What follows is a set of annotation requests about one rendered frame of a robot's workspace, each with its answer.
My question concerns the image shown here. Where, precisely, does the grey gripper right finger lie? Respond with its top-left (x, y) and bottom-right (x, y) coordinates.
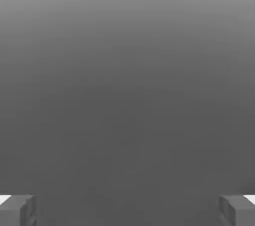
top-left (218, 194), bottom-right (255, 226)

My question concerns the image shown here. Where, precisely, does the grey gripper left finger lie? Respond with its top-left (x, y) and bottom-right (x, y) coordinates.
top-left (0, 194), bottom-right (37, 226)

